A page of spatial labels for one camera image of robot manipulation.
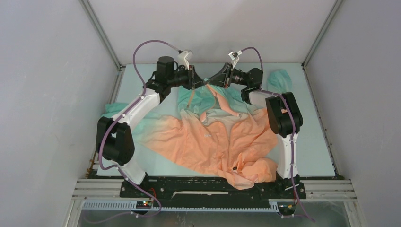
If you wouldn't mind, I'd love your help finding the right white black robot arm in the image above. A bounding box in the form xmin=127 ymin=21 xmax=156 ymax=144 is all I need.
xmin=207 ymin=63 xmax=303 ymax=198

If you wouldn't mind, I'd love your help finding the teal and orange jacket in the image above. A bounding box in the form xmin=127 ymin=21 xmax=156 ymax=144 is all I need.
xmin=103 ymin=82 xmax=279 ymax=190

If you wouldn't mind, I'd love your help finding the grey slotted cable duct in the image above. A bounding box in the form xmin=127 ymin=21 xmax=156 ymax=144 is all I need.
xmin=82 ymin=200 xmax=279 ymax=212

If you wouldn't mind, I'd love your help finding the aluminium frame rail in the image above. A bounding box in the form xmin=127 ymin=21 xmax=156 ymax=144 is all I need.
xmin=64 ymin=177 xmax=367 ymax=227

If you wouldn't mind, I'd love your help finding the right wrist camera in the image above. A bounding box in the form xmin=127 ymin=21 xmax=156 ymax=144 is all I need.
xmin=228 ymin=50 xmax=242 ymax=68

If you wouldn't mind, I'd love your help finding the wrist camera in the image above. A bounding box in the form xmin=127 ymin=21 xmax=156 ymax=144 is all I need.
xmin=228 ymin=50 xmax=242 ymax=68
xmin=177 ymin=50 xmax=193 ymax=70

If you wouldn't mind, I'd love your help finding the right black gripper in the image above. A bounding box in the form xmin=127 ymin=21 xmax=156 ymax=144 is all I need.
xmin=206 ymin=63 xmax=249 ymax=89

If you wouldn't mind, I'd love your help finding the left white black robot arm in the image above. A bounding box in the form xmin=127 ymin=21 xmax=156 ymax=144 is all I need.
xmin=96 ymin=51 xmax=204 ymax=197

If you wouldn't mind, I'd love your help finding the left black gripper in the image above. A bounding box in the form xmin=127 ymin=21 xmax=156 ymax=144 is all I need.
xmin=167 ymin=64 xmax=206 ymax=90

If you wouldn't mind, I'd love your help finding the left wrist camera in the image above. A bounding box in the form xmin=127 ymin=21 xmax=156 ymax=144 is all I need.
xmin=177 ymin=50 xmax=193 ymax=70

